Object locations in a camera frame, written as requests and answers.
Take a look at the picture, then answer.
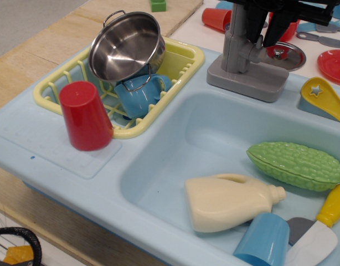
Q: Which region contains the yellow star spoon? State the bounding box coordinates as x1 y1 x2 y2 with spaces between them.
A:
301 77 340 122

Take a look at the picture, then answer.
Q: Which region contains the green toy bitter gourd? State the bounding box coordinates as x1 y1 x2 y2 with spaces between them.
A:
246 142 340 192

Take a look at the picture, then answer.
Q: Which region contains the blue plastic cup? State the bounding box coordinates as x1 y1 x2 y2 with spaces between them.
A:
233 213 290 265

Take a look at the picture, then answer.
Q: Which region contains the light blue toy sink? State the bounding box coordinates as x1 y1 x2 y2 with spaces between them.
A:
0 49 340 265

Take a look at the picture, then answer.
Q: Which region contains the red plastic plate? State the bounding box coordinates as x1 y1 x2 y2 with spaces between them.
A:
317 49 340 84

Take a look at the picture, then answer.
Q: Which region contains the grey toy fork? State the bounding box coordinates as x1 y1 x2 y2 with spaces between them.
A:
315 24 340 33

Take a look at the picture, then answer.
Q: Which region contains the grey toy knife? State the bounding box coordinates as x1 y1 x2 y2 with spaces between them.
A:
296 32 340 48

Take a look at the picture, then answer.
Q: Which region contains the red cup behind faucet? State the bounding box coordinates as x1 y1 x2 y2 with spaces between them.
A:
202 8 231 32

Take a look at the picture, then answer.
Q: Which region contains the cream toy detergent bottle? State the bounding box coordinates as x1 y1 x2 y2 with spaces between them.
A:
184 173 286 233

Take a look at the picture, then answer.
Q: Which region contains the blue toy utensil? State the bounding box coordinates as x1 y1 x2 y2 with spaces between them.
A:
296 19 340 33

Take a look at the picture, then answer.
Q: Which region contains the blue plastic mug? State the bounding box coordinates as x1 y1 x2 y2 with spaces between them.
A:
114 74 172 119

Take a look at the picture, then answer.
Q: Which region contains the grey toy faucet lever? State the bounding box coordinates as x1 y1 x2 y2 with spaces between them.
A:
250 35 266 63

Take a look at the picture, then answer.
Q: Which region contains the orange object bottom left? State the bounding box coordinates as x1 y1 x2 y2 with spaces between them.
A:
3 245 34 265

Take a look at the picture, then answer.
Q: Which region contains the red cup far right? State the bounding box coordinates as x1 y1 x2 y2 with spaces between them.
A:
279 20 300 42

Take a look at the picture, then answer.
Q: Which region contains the yellow dish rack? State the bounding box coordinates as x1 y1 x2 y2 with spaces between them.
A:
33 38 205 139

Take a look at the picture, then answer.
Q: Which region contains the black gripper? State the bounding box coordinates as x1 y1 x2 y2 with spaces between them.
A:
232 1 340 47

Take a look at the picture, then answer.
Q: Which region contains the green toy block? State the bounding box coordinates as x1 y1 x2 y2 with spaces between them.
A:
150 0 167 12

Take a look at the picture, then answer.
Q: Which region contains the red plastic cup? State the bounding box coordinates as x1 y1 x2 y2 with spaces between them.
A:
59 81 114 151

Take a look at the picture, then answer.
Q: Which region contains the grey toy scraper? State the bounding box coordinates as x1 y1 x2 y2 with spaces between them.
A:
286 217 315 246

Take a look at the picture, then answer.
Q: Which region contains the black braided cable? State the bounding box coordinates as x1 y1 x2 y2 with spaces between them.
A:
0 227 43 266

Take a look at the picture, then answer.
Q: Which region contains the yellow handled white spatula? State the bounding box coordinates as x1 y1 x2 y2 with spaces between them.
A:
285 184 340 266

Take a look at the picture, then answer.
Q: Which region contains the grey toy faucet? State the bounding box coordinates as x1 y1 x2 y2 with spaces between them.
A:
207 4 289 103

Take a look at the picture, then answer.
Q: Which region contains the steel pot lid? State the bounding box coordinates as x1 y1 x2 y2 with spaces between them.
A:
262 42 306 71

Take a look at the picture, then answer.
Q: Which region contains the stainless steel pot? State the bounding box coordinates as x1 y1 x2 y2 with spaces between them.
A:
88 10 166 83

